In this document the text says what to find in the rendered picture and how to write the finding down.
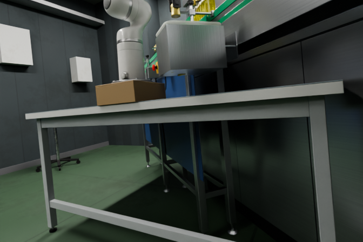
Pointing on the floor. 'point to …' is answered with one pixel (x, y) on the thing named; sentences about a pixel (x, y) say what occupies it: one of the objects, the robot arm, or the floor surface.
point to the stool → (58, 154)
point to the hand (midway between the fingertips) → (174, 4)
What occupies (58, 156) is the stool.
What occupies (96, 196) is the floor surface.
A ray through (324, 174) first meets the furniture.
